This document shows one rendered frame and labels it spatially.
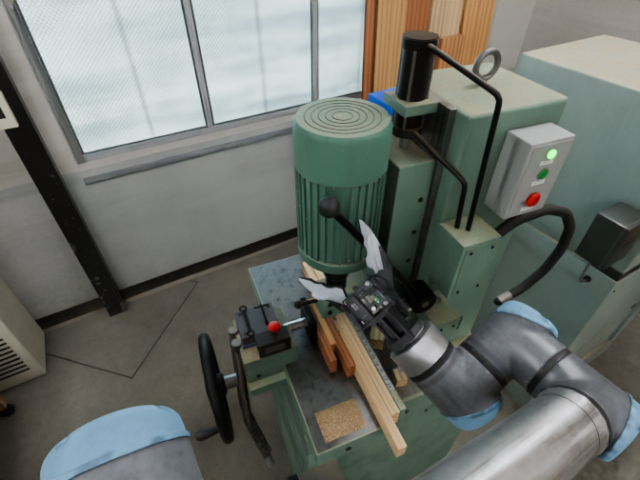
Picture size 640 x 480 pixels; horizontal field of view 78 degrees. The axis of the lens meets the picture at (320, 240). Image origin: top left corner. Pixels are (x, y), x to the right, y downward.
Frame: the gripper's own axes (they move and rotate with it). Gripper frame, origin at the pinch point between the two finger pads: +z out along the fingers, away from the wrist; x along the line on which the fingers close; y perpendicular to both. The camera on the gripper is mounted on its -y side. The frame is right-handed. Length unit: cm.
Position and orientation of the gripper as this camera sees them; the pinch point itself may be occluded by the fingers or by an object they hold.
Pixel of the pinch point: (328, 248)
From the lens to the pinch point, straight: 69.4
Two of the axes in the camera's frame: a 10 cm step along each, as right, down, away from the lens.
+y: -2.4, 0.9, -9.7
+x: -6.9, 6.8, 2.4
